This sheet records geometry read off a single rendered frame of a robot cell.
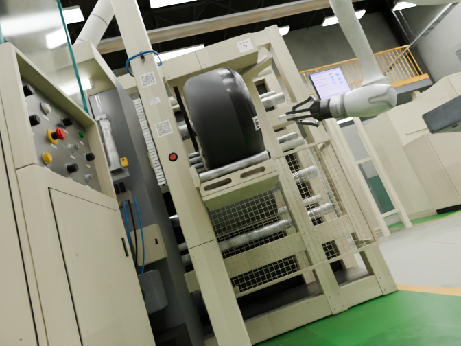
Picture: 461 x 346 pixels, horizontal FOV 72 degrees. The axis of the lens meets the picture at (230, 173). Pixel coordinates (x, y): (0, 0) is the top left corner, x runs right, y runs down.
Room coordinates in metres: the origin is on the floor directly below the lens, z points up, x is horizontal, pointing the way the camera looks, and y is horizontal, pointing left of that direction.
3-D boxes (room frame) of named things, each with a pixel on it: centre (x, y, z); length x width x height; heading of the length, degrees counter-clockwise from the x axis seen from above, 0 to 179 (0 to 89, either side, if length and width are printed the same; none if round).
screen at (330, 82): (5.00, -2.11, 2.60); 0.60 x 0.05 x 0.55; 102
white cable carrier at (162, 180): (1.48, 0.32, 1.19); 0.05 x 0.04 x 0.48; 4
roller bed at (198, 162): (1.92, 0.23, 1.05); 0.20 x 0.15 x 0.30; 94
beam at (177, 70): (1.86, -0.12, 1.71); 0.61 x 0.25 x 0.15; 94
